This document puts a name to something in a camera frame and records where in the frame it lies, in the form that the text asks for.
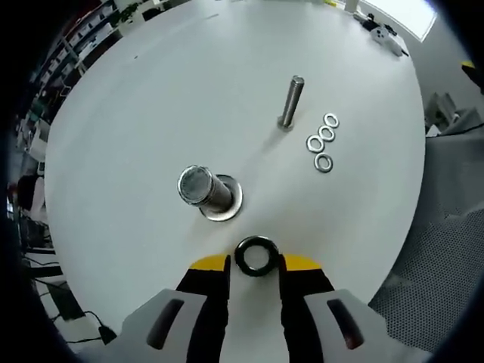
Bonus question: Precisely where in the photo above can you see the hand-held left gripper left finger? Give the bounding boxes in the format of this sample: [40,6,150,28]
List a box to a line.
[120,253,232,363]

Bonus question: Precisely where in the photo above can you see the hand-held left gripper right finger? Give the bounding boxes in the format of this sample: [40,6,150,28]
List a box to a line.
[278,253,434,363]

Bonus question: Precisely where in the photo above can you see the large black washer ring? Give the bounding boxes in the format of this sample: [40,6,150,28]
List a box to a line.
[233,235,281,279]

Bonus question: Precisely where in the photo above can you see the large threaded steel stud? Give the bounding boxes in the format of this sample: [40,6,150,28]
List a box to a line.
[176,163,234,213]

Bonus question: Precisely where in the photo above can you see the small threaded steel stud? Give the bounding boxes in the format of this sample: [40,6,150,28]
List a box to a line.
[276,75,306,131]

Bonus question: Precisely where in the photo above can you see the white game controller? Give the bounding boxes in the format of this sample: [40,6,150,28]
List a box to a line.
[385,36,405,58]
[369,24,391,45]

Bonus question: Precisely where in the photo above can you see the grey mesh office chair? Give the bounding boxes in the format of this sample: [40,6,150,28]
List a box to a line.
[367,92,484,358]

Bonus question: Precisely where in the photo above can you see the storage shelf with white bins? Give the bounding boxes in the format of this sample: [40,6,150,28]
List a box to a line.
[25,13,124,98]

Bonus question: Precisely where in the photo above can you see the black power adapter with cable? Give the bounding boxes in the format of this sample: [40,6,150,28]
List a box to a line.
[62,309,117,346]

